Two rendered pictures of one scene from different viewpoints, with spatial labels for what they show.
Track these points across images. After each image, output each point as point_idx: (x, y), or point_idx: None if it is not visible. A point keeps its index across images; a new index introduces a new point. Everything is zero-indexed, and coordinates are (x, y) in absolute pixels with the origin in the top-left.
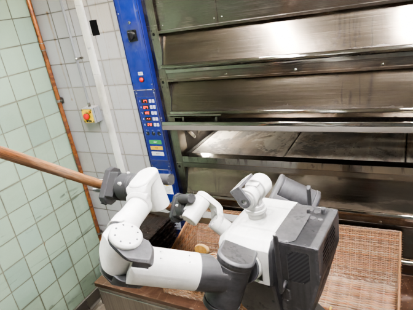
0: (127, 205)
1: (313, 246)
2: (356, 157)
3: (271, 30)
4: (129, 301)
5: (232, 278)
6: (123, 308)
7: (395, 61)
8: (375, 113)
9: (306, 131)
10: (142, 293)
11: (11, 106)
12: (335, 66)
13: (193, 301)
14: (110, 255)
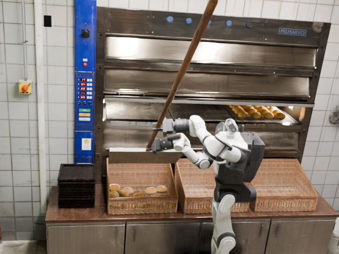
0: (203, 130)
1: (263, 144)
2: (212, 119)
3: (181, 45)
4: (78, 228)
5: (246, 155)
6: (68, 236)
7: (240, 70)
8: (228, 95)
9: (202, 103)
10: (93, 217)
11: None
12: (213, 69)
13: (132, 214)
14: (218, 146)
